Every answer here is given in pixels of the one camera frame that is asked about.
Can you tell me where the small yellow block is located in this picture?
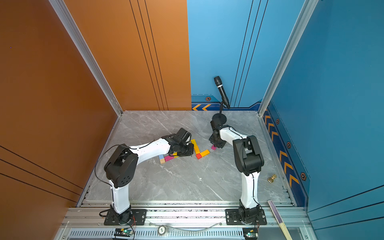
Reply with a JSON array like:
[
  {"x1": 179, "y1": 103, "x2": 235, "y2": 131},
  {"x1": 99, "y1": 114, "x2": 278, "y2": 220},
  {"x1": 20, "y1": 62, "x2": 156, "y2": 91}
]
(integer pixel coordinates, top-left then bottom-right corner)
[{"x1": 191, "y1": 139, "x2": 200, "y2": 154}]

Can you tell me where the yellow-orange block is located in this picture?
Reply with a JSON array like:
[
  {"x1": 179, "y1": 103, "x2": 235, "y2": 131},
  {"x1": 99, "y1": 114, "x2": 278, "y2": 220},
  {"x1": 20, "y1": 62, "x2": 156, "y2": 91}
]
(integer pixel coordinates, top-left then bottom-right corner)
[{"x1": 200, "y1": 150, "x2": 210, "y2": 157}]

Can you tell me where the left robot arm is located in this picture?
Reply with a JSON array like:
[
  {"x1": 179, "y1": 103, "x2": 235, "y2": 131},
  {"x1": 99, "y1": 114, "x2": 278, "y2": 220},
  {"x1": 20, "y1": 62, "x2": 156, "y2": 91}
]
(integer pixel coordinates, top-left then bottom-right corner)
[{"x1": 104, "y1": 133, "x2": 194, "y2": 225}]

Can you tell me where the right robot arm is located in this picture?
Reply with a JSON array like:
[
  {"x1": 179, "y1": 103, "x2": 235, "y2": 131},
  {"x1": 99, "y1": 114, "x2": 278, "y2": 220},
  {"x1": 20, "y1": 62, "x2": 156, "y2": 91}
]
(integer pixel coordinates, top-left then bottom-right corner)
[{"x1": 210, "y1": 126, "x2": 267, "y2": 225}]

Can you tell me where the black microphone on stand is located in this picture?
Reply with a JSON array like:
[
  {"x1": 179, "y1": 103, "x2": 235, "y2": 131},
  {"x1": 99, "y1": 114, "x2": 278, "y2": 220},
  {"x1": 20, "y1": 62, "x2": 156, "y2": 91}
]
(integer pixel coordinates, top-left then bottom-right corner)
[{"x1": 213, "y1": 76, "x2": 231, "y2": 125}]

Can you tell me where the brass knob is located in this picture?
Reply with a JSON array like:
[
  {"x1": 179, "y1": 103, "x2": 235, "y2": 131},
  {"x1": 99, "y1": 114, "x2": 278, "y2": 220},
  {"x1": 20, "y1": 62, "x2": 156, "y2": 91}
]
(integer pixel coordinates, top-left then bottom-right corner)
[{"x1": 268, "y1": 174, "x2": 277, "y2": 183}]

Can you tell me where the right green circuit board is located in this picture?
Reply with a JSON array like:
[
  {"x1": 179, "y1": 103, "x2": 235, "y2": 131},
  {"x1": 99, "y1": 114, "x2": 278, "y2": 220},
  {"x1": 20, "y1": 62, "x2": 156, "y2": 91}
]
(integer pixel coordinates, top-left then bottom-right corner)
[{"x1": 242, "y1": 228, "x2": 258, "y2": 240}]

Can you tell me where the green circuit board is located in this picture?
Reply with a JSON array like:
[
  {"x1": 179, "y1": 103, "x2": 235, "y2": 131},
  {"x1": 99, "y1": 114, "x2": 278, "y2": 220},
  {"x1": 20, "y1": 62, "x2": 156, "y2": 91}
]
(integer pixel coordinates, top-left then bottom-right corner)
[
  {"x1": 242, "y1": 228, "x2": 258, "y2": 240},
  {"x1": 113, "y1": 228, "x2": 135, "y2": 240}
]

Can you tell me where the left green circuit board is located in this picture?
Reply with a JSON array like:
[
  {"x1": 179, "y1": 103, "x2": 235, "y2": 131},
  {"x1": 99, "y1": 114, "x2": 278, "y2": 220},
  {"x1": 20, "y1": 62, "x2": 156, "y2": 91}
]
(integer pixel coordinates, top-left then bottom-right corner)
[{"x1": 113, "y1": 228, "x2": 135, "y2": 240}]

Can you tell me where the folded fan stick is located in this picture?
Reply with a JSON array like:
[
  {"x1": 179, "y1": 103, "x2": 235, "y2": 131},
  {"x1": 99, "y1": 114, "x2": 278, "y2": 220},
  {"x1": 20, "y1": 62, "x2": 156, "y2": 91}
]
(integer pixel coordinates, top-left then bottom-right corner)
[{"x1": 267, "y1": 200, "x2": 293, "y2": 240}]

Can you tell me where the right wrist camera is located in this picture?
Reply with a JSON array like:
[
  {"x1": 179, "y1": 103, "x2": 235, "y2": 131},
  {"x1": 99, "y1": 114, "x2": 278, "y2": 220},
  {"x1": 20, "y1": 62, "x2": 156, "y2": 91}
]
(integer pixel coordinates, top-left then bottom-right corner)
[{"x1": 210, "y1": 119, "x2": 222, "y2": 131}]

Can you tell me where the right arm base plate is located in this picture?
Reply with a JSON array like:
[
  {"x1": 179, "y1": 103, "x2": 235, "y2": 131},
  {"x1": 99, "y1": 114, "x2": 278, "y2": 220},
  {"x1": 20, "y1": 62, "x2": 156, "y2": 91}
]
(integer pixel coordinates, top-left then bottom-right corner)
[{"x1": 225, "y1": 209, "x2": 267, "y2": 226}]

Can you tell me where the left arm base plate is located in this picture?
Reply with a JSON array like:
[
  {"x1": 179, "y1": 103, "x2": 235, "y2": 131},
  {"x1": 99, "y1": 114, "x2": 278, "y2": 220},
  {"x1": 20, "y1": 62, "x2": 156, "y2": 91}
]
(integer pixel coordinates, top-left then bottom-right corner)
[{"x1": 104, "y1": 209, "x2": 147, "y2": 226}]

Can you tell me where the aluminium front rail frame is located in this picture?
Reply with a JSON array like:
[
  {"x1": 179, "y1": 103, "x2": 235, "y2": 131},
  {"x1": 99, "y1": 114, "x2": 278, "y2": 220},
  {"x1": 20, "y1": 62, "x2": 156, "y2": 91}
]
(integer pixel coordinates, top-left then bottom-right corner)
[{"x1": 55, "y1": 201, "x2": 316, "y2": 240}]

